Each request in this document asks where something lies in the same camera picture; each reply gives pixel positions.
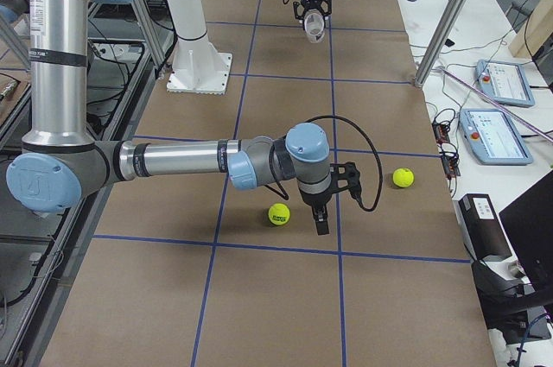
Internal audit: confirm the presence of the white tennis ball can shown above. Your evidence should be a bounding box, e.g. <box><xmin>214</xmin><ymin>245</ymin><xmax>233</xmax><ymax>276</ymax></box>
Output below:
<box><xmin>303</xmin><ymin>10</ymin><xmax>325</xmax><ymax>43</ymax></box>

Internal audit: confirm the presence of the Roland Garros yellow tennis ball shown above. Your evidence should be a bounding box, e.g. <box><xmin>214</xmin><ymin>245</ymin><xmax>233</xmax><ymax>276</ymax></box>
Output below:
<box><xmin>392</xmin><ymin>168</ymin><xmax>415</xmax><ymax>188</ymax></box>

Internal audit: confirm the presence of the small circuit board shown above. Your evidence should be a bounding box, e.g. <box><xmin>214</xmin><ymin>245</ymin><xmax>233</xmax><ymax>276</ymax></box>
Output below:
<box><xmin>432</xmin><ymin>121</ymin><xmax>461</xmax><ymax>180</ymax></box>

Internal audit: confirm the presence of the black box white label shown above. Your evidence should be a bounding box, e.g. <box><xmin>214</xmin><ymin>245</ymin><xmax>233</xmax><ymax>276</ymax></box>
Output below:
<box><xmin>457</xmin><ymin>193</ymin><xmax>512</xmax><ymax>262</ymax></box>

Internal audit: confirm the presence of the blue teach pendant near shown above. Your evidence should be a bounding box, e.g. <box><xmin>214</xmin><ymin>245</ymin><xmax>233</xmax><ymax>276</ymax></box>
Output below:
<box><xmin>459</xmin><ymin>109</ymin><xmax>533</xmax><ymax>166</ymax></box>

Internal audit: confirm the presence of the blue teach pendant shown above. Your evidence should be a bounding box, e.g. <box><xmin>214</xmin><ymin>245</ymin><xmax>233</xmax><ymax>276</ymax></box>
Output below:
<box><xmin>459</xmin><ymin>109</ymin><xmax>533</xmax><ymax>166</ymax></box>
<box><xmin>475</xmin><ymin>60</ymin><xmax>535</xmax><ymax>108</ymax></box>

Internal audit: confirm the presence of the black monitor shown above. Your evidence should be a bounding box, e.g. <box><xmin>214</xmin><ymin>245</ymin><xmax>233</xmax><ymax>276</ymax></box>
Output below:
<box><xmin>499</xmin><ymin>172</ymin><xmax>552</xmax><ymax>288</ymax></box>

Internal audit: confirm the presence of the blue teach pendant far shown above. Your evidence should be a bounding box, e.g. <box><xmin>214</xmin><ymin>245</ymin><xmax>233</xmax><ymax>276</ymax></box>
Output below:
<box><xmin>475</xmin><ymin>60</ymin><xmax>535</xmax><ymax>108</ymax></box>

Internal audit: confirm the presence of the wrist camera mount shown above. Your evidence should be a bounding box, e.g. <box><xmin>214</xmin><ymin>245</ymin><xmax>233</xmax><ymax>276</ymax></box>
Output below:
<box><xmin>329</xmin><ymin>161</ymin><xmax>362</xmax><ymax>202</ymax></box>

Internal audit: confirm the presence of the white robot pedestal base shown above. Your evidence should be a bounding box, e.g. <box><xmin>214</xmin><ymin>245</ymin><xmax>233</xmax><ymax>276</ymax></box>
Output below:
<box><xmin>167</xmin><ymin>0</ymin><xmax>232</xmax><ymax>95</ymax></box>

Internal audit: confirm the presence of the aluminium frame post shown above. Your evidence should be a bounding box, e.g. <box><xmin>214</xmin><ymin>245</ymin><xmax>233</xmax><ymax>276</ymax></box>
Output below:
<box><xmin>413</xmin><ymin>0</ymin><xmax>466</xmax><ymax>88</ymax></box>

